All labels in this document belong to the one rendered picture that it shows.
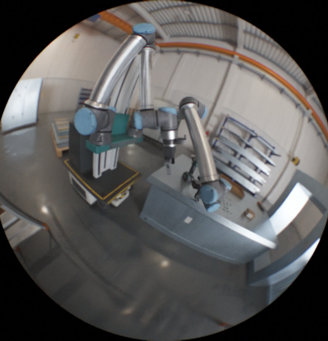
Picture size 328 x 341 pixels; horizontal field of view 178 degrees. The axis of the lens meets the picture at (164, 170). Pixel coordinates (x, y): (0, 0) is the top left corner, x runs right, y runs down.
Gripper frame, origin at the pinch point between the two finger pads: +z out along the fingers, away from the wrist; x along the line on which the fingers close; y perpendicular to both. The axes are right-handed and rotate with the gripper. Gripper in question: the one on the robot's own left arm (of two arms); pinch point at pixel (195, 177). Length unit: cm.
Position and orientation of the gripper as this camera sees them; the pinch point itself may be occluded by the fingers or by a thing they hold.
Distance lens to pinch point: 89.3
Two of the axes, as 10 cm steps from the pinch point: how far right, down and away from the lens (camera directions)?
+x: -9.3, -2.3, -2.8
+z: -1.2, -5.3, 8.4
